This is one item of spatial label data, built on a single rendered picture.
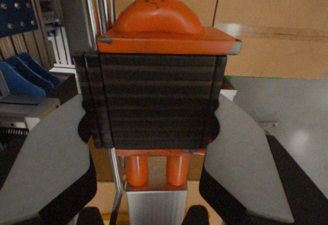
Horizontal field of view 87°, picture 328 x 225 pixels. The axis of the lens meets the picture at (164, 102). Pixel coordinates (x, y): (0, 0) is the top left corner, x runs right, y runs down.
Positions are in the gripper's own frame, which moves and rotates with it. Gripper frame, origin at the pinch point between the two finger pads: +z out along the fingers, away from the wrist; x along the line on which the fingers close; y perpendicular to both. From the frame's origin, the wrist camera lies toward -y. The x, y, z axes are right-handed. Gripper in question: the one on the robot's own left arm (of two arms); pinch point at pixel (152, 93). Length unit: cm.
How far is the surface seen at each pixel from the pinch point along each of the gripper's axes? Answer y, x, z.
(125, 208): 40.7, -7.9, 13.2
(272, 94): 65, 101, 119
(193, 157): 29.9, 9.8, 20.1
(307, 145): 125, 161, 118
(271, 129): 103, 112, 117
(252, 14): -1, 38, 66
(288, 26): 3, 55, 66
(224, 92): 31, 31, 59
